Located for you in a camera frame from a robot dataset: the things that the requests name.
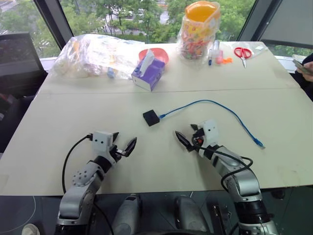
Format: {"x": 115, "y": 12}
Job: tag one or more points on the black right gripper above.
{"x": 198, "y": 137}

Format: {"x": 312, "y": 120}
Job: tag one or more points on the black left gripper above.
{"x": 116, "y": 153}

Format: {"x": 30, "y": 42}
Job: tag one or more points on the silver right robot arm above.
{"x": 240, "y": 178}

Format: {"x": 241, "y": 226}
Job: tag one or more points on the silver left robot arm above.
{"x": 80, "y": 181}

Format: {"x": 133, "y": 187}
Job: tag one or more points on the small black box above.
{"x": 151, "y": 118}

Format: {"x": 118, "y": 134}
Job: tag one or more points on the bystander bare hand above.
{"x": 309, "y": 71}

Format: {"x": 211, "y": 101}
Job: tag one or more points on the purple tissue box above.
{"x": 149, "y": 76}

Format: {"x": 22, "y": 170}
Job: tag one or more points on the blue pen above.
{"x": 210, "y": 58}

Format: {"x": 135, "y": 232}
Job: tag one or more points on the pink marker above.
{"x": 219, "y": 58}

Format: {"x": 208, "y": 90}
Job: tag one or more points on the orange clip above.
{"x": 227, "y": 60}

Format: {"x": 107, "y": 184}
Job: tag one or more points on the pink plastic bowl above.
{"x": 160, "y": 55}

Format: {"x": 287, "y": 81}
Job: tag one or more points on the clear plastic bag of items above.
{"x": 90, "y": 56}

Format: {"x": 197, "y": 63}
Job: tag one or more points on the clear candy jar orange lid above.
{"x": 198, "y": 36}

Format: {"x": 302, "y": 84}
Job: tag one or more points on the clear flat plastic bag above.
{"x": 259, "y": 49}

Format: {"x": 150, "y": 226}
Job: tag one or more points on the bystander dark clothing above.
{"x": 303, "y": 84}

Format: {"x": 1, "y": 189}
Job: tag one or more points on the phone in bystander hand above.
{"x": 299, "y": 64}

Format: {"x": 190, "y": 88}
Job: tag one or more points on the black monitor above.
{"x": 18, "y": 54}

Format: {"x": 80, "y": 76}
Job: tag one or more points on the grey window blind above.
{"x": 288, "y": 22}

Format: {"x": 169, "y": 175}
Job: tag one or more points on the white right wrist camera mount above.
{"x": 210, "y": 132}

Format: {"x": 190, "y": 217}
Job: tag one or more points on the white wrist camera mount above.
{"x": 101, "y": 143}
{"x": 210, "y": 132}

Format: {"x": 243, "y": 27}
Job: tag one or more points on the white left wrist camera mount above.
{"x": 101, "y": 143}

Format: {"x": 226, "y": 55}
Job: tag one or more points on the black flat bracket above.
{"x": 220, "y": 218}

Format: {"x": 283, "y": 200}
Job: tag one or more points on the black window frame post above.
{"x": 253, "y": 19}
{"x": 52, "y": 22}

